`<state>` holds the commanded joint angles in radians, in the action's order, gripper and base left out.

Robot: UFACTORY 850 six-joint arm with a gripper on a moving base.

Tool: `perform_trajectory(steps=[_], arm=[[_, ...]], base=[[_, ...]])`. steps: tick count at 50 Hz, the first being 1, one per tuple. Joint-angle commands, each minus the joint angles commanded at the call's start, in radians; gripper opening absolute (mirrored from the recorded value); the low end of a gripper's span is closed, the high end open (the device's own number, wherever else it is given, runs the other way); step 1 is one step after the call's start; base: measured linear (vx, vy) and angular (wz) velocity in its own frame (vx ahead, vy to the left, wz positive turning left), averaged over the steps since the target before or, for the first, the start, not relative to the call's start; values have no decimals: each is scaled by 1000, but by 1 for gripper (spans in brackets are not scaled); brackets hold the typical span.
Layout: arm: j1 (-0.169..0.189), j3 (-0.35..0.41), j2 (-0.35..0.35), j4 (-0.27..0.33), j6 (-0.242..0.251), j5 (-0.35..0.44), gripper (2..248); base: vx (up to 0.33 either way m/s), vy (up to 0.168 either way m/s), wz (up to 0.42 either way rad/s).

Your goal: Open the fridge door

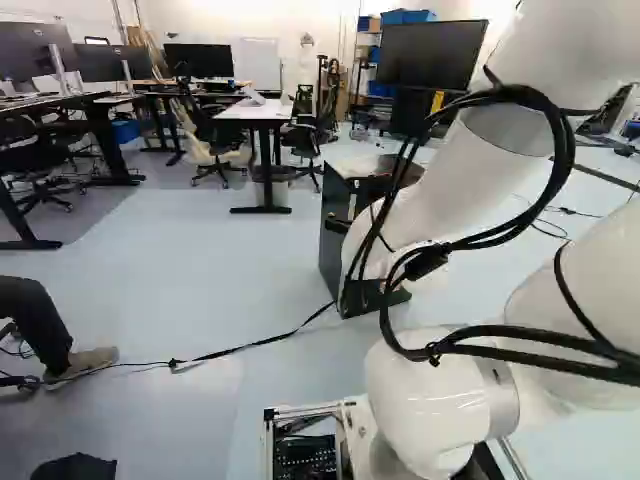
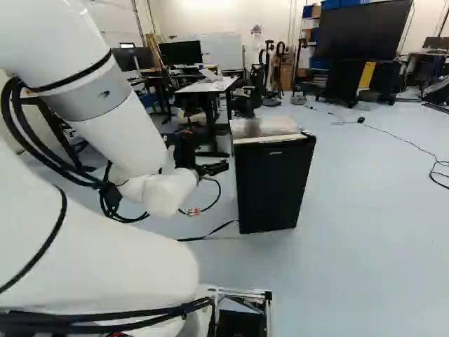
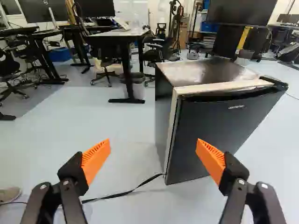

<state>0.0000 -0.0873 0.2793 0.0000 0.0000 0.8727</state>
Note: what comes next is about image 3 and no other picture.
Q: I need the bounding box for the black office chair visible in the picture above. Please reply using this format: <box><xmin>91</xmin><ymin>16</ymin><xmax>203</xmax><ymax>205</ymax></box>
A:
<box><xmin>141</xmin><ymin>35</ymin><xmax>170</xmax><ymax>87</ymax></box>

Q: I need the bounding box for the large black screen on stand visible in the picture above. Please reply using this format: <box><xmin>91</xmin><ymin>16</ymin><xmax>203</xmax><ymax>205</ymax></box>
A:
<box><xmin>205</xmin><ymin>0</ymin><xmax>278</xmax><ymax>63</ymax></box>

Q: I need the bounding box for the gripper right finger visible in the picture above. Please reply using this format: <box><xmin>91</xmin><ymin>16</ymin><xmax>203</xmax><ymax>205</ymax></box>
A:
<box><xmin>195</xmin><ymin>138</ymin><xmax>287</xmax><ymax>224</ymax></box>

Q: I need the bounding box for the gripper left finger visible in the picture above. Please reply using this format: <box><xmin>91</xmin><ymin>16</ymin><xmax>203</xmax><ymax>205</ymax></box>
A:
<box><xmin>20</xmin><ymin>138</ymin><xmax>111</xmax><ymax>224</ymax></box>

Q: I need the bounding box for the small black fridge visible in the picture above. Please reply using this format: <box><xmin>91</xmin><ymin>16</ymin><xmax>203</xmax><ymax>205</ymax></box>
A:
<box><xmin>155</xmin><ymin>56</ymin><xmax>288</xmax><ymax>186</ymax></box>

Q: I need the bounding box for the black power cable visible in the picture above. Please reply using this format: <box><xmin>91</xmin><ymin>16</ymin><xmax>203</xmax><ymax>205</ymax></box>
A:
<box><xmin>81</xmin><ymin>172</ymin><xmax>167</xmax><ymax>204</ymax></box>

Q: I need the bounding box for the grey desk with black legs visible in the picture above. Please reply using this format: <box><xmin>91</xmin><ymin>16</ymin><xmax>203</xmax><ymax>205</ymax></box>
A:
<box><xmin>85</xmin><ymin>24</ymin><xmax>152</xmax><ymax>104</ymax></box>

